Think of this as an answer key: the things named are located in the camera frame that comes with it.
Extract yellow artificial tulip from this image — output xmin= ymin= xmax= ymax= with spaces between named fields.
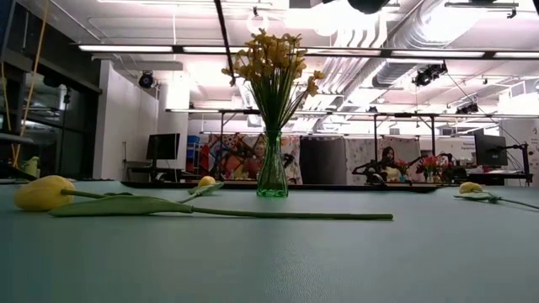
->
xmin=453 ymin=181 xmax=539 ymax=210
xmin=176 ymin=175 xmax=226 ymax=205
xmin=13 ymin=174 xmax=395 ymax=221

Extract green glass vase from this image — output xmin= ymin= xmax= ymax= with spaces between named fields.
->
xmin=255 ymin=129 xmax=290 ymax=199

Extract colourful patchwork cloth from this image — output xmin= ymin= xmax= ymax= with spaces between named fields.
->
xmin=200 ymin=133 xmax=302 ymax=185

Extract black partition panel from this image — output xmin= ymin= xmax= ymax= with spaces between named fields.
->
xmin=299 ymin=136 xmax=348 ymax=186

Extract white floral cloth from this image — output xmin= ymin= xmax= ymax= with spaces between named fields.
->
xmin=345 ymin=137 xmax=422 ymax=185

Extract black computer monitor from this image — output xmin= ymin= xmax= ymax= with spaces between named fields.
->
xmin=146 ymin=133 xmax=181 ymax=162
xmin=473 ymin=133 xmax=509 ymax=168

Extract person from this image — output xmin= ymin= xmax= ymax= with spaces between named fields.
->
xmin=380 ymin=146 xmax=401 ymax=183

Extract neighbour station red bouquet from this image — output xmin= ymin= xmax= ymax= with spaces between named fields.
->
xmin=417 ymin=154 xmax=442 ymax=182

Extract LED light bar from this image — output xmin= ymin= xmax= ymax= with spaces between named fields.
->
xmin=77 ymin=43 xmax=539 ymax=60

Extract teal table mat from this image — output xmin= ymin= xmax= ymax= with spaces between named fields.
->
xmin=0 ymin=180 xmax=539 ymax=303

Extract pale green bottle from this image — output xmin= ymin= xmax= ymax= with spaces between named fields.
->
xmin=23 ymin=156 xmax=42 ymax=178

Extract yellow stick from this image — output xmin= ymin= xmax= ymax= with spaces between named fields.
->
xmin=11 ymin=0 xmax=51 ymax=168

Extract neighbour station black frame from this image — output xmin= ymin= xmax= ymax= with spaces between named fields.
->
xmin=373 ymin=112 xmax=437 ymax=169
xmin=218 ymin=109 xmax=284 ymax=183

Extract white ring lamp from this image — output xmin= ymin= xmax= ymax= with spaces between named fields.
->
xmin=246 ymin=12 xmax=270 ymax=35

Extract silver ventilation duct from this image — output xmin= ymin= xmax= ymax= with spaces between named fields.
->
xmin=370 ymin=0 xmax=477 ymax=89

